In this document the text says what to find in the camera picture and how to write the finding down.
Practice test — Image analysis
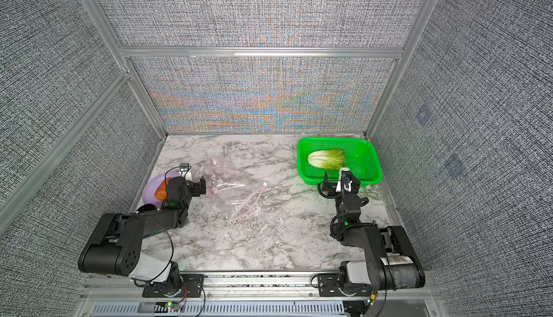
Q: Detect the white perforated cable tray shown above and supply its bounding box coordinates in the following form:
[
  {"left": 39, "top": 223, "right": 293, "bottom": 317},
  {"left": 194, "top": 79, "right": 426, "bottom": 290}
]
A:
[{"left": 90, "top": 301, "right": 346, "bottom": 316}]

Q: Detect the orange food piece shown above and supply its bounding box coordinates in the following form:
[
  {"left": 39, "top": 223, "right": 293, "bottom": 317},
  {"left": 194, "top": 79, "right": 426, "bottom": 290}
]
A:
[{"left": 154, "top": 177, "right": 171, "bottom": 201}]

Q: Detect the green chinese cabbage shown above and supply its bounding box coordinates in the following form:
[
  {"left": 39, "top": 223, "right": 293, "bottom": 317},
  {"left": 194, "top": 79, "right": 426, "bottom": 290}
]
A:
[{"left": 308, "top": 148, "right": 347, "bottom": 171}]

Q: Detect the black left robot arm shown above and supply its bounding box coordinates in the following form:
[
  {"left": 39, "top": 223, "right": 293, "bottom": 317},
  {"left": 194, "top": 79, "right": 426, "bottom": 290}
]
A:
[{"left": 78, "top": 177, "right": 207, "bottom": 298}]

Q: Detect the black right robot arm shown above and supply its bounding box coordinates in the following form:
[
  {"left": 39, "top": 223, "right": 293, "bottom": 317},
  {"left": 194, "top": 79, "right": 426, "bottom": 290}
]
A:
[{"left": 317, "top": 169, "right": 426, "bottom": 296}]

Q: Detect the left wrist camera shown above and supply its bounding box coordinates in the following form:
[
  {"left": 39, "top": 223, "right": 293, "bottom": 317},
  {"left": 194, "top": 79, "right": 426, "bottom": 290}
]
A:
[{"left": 177, "top": 163, "right": 191, "bottom": 177}]

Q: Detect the clear zip-top bag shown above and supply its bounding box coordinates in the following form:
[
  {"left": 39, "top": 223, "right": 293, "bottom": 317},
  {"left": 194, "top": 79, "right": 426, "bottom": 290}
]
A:
[{"left": 193, "top": 156, "right": 267, "bottom": 223}]

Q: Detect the purple plate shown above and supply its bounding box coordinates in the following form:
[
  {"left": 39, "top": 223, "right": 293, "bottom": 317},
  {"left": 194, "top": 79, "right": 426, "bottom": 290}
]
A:
[{"left": 142, "top": 171, "right": 179, "bottom": 207}]

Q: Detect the black cup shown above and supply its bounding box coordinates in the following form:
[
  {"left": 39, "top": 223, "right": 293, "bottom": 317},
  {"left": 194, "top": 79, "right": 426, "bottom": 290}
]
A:
[{"left": 136, "top": 203, "right": 158, "bottom": 214}]

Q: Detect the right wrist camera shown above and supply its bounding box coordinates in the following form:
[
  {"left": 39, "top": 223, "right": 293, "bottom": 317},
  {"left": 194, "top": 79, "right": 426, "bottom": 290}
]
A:
[{"left": 336, "top": 167, "right": 351, "bottom": 193}]

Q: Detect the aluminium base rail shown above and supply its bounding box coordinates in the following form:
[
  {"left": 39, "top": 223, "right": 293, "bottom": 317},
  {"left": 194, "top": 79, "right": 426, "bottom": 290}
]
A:
[{"left": 81, "top": 270, "right": 437, "bottom": 305}]

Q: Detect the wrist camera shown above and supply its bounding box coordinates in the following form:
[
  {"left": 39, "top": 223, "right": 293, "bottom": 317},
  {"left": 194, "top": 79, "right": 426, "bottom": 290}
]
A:
[
  {"left": 336, "top": 167, "right": 351, "bottom": 193},
  {"left": 177, "top": 163, "right": 191, "bottom": 177}
]

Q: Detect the green plastic basket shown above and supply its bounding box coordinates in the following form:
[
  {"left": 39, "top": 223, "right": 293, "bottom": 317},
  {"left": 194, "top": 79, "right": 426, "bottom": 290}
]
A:
[{"left": 297, "top": 137, "right": 383, "bottom": 187}]

